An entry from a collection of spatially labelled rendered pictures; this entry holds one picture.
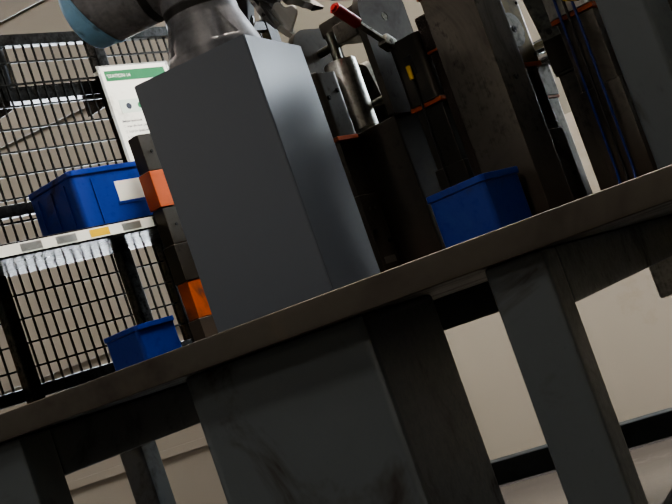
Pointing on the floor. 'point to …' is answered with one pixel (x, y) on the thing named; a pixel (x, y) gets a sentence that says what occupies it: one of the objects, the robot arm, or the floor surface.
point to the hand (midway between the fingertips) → (312, 28)
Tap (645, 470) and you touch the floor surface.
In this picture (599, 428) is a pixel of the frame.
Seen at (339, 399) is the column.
